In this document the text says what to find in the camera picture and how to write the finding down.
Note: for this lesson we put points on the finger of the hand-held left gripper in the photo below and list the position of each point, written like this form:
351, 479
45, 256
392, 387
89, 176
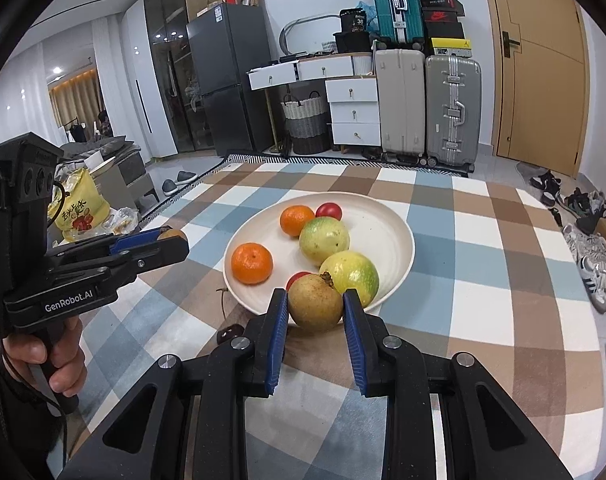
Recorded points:
158, 255
133, 244

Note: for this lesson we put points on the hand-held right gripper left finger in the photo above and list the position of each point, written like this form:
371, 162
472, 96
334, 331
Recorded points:
278, 345

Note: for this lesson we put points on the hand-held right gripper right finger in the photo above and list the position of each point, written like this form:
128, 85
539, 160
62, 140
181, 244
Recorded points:
355, 345

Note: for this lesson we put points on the dark cherry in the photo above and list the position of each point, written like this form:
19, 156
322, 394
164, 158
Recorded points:
231, 333

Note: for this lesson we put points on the brown pear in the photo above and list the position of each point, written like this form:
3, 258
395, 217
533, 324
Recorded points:
315, 305

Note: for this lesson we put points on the red tomato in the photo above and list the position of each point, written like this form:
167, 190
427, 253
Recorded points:
298, 278
329, 210

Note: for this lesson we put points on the green yellow round fruit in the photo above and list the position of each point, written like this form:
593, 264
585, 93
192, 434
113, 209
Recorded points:
355, 272

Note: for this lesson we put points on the orange mandarin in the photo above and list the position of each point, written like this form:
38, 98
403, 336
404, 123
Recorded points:
298, 220
253, 262

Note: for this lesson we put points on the cream round plate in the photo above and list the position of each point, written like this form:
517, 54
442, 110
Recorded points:
383, 240

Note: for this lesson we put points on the pale yellow round fruit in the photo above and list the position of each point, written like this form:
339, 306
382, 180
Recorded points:
324, 239

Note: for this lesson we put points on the person's left forearm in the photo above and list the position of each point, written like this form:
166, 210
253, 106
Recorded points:
13, 435

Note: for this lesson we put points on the person's left hand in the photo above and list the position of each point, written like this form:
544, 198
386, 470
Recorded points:
70, 355

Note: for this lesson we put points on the clear snack bag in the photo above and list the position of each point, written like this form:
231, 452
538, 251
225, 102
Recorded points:
122, 220

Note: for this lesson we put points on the yellow printed bag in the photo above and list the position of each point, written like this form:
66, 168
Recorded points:
80, 210

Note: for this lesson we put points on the grey slipper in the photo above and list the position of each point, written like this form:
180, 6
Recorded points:
169, 188
185, 176

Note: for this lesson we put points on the grey sofa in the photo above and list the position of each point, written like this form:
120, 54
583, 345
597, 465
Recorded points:
130, 175

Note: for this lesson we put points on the white sheer curtain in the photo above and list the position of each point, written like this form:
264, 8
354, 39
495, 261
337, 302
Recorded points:
13, 105

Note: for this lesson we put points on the checkered tablecloth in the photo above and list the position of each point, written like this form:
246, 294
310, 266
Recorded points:
483, 270

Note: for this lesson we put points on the beige curtain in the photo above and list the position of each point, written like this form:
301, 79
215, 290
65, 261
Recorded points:
75, 100

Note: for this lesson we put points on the white wardrobe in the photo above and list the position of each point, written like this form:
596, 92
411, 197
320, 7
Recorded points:
138, 85

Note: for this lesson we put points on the dark glass cabinet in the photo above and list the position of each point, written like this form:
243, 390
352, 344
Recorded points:
168, 60

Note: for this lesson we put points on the woven laundry basket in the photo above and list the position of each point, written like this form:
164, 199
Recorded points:
305, 120

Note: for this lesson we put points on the dark grey refrigerator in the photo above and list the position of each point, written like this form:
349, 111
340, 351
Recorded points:
223, 60

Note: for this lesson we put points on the white drawer desk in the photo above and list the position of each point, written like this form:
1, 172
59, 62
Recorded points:
355, 110

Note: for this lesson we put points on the beige suitcase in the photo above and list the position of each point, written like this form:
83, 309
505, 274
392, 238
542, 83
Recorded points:
400, 105

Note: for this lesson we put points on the pile of shoes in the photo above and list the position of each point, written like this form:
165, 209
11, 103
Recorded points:
588, 255

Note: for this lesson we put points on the silver suitcase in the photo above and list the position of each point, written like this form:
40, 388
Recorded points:
440, 110

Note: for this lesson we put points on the metal hoop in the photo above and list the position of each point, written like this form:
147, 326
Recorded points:
286, 30

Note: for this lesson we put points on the black storage box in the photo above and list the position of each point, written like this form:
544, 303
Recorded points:
352, 42

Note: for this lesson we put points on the wooden door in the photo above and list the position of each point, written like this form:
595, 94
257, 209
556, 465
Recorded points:
543, 110

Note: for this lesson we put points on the black labelled bag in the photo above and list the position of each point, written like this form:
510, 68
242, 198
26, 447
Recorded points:
354, 20

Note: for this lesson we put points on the yellow shoe box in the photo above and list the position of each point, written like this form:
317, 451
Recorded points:
450, 48

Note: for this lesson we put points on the blue plastic bag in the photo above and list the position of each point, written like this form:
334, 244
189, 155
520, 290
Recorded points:
370, 12

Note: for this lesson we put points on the plain black shoe box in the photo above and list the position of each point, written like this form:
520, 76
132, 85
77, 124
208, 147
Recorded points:
443, 30

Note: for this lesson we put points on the teal suitcase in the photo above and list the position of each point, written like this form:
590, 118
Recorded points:
410, 5

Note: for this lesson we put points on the black shoe box red stripe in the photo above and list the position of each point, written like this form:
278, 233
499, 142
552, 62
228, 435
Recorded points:
440, 2

